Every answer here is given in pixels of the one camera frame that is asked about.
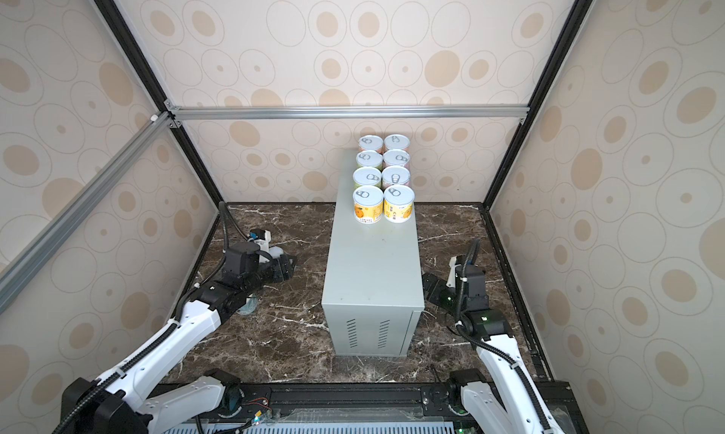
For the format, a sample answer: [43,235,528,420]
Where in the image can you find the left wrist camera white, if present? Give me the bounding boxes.
[249,228,271,253]

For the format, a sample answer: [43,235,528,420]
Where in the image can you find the light blue labelled can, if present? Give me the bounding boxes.
[269,246,284,259]

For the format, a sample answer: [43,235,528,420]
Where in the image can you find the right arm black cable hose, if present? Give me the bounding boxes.
[452,238,553,434]

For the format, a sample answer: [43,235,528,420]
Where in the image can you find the teal labelled can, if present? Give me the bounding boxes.
[236,297,259,316]

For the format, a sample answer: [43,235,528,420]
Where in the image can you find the purple pink labelled can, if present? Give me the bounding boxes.
[381,166,411,190]

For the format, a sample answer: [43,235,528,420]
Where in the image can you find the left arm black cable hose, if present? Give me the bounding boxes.
[50,201,250,434]

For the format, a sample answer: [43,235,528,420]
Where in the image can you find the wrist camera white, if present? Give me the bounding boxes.
[249,228,271,253]
[447,256,459,289]

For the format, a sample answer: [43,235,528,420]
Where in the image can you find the black corner frame post right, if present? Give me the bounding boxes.
[485,0,602,209]

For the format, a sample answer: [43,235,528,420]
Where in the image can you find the silver aluminium crossbar back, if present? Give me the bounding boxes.
[170,105,530,120]

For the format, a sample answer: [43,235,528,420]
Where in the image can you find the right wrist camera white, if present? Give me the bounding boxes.
[447,256,459,289]

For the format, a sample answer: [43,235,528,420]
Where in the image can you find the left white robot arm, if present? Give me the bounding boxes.
[54,241,298,433]

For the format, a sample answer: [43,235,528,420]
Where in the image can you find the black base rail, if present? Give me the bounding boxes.
[140,381,590,434]

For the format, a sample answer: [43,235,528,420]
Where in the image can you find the black corner frame post left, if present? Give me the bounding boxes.
[83,0,227,209]

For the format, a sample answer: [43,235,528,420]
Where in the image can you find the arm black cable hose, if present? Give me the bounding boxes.
[452,238,553,434]
[50,201,250,434]

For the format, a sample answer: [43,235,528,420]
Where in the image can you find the black corner frame post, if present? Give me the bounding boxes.
[83,0,227,209]
[485,0,602,209]

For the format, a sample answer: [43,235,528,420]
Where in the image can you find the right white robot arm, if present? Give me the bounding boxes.
[422,261,563,433]

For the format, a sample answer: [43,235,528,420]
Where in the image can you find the orange tomato labelled can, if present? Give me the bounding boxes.
[384,134,411,152]

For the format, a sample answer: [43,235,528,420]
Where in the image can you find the pink orange labelled can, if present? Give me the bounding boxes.
[358,135,384,154]

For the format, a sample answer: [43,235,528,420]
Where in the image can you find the grey metal cabinet box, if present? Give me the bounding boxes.
[322,149,424,358]

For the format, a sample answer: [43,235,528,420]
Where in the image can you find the silver aluminium bar left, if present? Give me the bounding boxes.
[1,112,171,311]

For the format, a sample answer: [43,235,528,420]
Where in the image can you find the white red labelled can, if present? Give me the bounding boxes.
[383,149,411,169]

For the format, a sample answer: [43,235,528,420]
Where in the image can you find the yellow orange labelled can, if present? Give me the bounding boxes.
[352,185,384,224]

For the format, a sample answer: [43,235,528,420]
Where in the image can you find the lime green labelled can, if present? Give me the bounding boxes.
[352,167,383,188]

